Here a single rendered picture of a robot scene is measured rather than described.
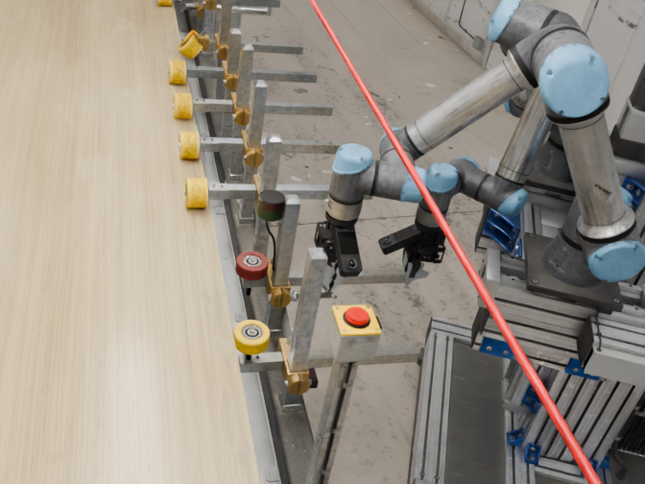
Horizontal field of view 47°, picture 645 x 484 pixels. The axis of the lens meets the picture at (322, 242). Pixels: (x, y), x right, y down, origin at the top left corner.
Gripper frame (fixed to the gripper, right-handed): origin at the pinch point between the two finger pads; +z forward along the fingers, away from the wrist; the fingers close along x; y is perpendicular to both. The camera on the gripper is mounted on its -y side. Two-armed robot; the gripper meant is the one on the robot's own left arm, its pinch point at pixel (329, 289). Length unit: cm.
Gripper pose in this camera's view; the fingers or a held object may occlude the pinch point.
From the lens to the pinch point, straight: 168.2
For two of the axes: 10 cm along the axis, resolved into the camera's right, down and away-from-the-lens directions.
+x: -9.6, 0.1, -2.7
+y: -2.2, -6.1, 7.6
